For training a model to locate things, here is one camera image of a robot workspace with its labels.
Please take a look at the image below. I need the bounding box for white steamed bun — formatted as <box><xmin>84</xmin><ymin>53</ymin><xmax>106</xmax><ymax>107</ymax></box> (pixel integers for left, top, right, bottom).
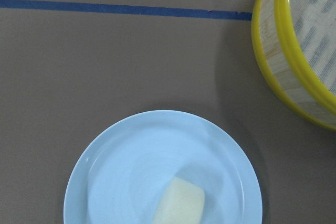
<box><xmin>152</xmin><ymin>177</ymin><xmax>205</xmax><ymax>224</ymax></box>

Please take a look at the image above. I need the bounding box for yellow bamboo steamer basket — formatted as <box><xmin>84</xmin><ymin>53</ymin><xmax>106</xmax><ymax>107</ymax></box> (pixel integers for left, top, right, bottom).
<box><xmin>251</xmin><ymin>0</ymin><xmax>335</xmax><ymax>130</ymax></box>

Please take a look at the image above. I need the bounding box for white steamer liner cloth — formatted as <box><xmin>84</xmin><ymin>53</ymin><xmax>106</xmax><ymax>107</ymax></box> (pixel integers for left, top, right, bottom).
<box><xmin>290</xmin><ymin>0</ymin><xmax>335</xmax><ymax>94</ymax></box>

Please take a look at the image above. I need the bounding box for light blue plate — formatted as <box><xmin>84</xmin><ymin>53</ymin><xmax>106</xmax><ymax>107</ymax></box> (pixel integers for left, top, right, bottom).
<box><xmin>63</xmin><ymin>110</ymin><xmax>263</xmax><ymax>223</ymax></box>

